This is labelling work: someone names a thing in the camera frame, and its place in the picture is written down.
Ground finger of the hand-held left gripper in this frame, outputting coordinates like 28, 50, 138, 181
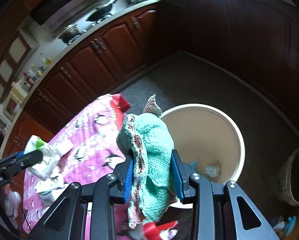
0, 150, 43, 178

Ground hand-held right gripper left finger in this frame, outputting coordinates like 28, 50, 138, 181
27, 150, 135, 240

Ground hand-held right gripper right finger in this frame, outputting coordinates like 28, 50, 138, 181
171, 149, 280, 240

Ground white pouch with green cap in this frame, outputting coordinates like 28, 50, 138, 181
26, 135, 61, 180

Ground green knitted dishcloth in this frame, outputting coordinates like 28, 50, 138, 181
116, 94, 178, 229

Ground cream round bin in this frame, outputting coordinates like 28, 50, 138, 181
159, 104, 246, 209

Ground white plastic bag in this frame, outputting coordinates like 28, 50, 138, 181
4, 191, 22, 217

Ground crumpled white tissue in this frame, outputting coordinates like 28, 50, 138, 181
204, 165, 221, 179

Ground white green carton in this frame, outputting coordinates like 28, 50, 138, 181
36, 175, 65, 204

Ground small white box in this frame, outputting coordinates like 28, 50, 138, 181
56, 140, 73, 155

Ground red snack packet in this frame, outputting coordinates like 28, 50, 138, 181
111, 94, 131, 112
129, 220, 178, 240

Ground pink penguin blanket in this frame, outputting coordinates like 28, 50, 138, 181
22, 94, 180, 240

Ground cream countertop box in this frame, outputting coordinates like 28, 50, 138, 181
3, 84, 31, 117

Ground row of condiment bottles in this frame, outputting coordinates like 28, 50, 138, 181
22, 54, 53, 90

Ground blue plastic tool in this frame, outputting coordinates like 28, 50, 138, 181
271, 215, 297, 238

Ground pot with glass lid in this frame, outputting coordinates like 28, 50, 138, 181
58, 24, 81, 43

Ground brown wooden kitchen cabinets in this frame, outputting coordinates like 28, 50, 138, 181
0, 0, 299, 155

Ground steel range hood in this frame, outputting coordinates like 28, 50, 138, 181
29, 0, 110, 30

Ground black wok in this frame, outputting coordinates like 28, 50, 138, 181
86, 0, 126, 22

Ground glass door wall cabinet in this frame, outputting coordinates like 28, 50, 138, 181
0, 30, 40, 103

